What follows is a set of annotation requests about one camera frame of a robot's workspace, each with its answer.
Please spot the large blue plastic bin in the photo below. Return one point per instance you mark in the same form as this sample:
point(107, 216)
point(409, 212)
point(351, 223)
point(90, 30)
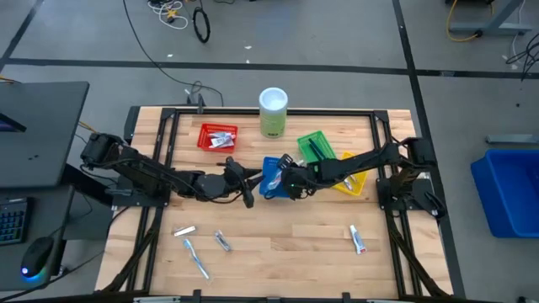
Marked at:
point(509, 193)

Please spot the dark navy disposable razor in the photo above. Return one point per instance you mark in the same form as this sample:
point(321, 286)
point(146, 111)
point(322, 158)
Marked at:
point(319, 150)

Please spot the black box at table corner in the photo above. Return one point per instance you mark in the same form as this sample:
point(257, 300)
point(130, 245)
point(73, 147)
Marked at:
point(131, 124)

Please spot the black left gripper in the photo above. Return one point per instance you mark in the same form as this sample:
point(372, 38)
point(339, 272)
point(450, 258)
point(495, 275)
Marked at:
point(238, 181)

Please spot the work desk with grey legs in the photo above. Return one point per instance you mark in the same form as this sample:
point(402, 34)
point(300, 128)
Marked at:
point(492, 28)

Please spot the blue toothbrush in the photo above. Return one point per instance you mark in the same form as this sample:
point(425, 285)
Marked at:
point(195, 257)
point(275, 179)

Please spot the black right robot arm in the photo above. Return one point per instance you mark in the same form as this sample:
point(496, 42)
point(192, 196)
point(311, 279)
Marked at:
point(366, 160)

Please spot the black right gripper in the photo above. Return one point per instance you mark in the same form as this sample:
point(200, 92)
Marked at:
point(301, 181)

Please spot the grey metal floor bar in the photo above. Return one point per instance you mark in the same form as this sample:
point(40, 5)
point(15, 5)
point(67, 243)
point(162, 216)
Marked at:
point(511, 139)

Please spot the black keyboard blue backlight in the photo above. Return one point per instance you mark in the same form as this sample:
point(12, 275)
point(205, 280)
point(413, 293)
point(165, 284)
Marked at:
point(12, 221)

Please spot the blue plastic basket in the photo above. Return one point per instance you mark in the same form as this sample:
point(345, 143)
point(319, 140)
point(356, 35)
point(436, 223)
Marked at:
point(267, 168)

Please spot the green white wipes canister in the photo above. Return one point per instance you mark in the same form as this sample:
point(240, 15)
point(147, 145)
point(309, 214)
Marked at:
point(273, 118)

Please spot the green plastic basket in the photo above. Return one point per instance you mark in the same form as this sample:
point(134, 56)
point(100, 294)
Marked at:
point(326, 145)

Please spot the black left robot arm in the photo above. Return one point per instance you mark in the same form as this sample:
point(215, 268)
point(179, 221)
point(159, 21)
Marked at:
point(143, 170)

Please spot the black mouse blue light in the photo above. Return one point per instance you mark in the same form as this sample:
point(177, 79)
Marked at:
point(37, 254)

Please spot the pale nail clipper in wrapper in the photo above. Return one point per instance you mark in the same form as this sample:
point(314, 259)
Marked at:
point(185, 230)

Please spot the white toothpaste tube purple print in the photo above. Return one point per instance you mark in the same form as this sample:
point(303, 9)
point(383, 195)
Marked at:
point(220, 135)

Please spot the black side desk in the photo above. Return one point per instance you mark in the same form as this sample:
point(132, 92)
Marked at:
point(46, 130)

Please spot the laptop with blue screen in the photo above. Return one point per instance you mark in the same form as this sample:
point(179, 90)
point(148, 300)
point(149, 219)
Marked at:
point(10, 124)

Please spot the yellow plastic basket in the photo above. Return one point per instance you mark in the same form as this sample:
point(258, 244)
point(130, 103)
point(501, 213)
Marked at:
point(358, 187)

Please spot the black low keyboard desk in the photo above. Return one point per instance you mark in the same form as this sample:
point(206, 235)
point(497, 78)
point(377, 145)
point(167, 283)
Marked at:
point(50, 219)

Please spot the red plastic basket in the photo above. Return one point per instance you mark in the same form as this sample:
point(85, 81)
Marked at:
point(203, 136)

